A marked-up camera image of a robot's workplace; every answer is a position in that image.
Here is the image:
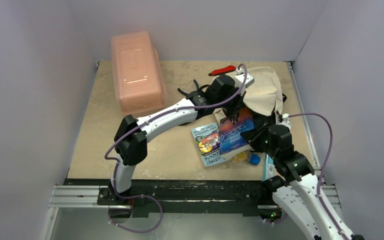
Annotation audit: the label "book with orange cover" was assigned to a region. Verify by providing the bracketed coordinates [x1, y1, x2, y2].
[219, 107, 254, 160]

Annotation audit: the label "cream canvas backpack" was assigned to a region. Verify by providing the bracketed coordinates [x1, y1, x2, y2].
[199, 66, 287, 126]

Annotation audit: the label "treehouse storey paperback book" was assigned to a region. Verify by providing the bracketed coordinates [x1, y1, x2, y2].
[191, 122, 227, 168]

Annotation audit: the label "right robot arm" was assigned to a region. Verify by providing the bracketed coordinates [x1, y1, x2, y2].
[240, 123, 364, 240]

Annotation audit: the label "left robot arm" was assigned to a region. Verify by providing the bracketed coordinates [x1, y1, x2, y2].
[109, 73, 250, 205]

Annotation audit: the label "banana eraser blister pack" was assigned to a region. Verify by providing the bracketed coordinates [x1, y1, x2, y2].
[231, 151, 249, 163]

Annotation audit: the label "blue pencil pack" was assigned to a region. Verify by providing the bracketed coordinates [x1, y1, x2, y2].
[262, 154, 275, 181]

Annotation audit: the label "blue grey eraser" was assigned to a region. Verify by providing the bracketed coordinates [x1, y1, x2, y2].
[247, 153, 261, 166]

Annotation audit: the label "pink plastic storage box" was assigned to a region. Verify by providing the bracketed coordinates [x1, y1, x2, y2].
[111, 31, 167, 115]

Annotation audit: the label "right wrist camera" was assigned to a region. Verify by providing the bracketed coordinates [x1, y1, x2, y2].
[276, 112, 292, 131]

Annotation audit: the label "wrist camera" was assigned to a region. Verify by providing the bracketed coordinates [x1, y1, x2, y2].
[276, 112, 292, 131]
[233, 68, 255, 89]

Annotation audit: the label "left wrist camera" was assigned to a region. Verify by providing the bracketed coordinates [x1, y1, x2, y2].
[233, 68, 255, 89]

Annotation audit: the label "red handled utility knife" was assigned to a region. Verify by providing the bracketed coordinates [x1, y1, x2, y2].
[208, 65, 237, 77]

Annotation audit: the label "blue handled pliers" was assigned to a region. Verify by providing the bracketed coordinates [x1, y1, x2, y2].
[177, 79, 200, 100]

